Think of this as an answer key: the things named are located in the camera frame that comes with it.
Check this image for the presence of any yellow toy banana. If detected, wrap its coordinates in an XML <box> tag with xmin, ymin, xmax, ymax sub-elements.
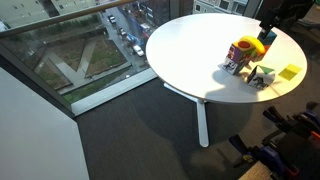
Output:
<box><xmin>238</xmin><ymin>35</ymin><xmax>267</xmax><ymax>56</ymax></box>

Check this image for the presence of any blue handled clamp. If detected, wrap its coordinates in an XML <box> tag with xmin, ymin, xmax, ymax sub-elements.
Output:
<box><xmin>228</xmin><ymin>134</ymin><xmax>301</xmax><ymax>179</ymax></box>

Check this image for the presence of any colourful cube with red circle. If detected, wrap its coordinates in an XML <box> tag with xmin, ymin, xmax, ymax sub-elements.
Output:
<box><xmin>227</xmin><ymin>39</ymin><xmax>257</xmax><ymax>65</ymax></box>

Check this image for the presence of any black and white picture cube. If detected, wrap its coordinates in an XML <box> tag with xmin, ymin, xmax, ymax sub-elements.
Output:
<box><xmin>246</xmin><ymin>64</ymin><xmax>276</xmax><ymax>90</ymax></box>

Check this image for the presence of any black clamp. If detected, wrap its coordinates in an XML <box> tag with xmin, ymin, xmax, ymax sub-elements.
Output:
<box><xmin>262</xmin><ymin>105</ymin><xmax>301</xmax><ymax>134</ymax></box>

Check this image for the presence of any white table base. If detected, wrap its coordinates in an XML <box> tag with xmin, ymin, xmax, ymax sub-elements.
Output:
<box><xmin>163</xmin><ymin>82</ymin><xmax>210</xmax><ymax>148</ymax></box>

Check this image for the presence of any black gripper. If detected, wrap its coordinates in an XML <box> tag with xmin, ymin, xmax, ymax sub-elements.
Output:
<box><xmin>257</xmin><ymin>9</ymin><xmax>294</xmax><ymax>41</ymax></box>

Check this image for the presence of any lime yellow foam cube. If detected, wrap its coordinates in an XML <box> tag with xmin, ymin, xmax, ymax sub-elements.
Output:
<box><xmin>278</xmin><ymin>63</ymin><xmax>303</xmax><ymax>82</ymax></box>

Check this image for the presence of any blue foam cube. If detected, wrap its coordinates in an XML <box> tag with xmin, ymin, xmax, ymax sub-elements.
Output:
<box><xmin>261</xmin><ymin>29</ymin><xmax>278</xmax><ymax>48</ymax></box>

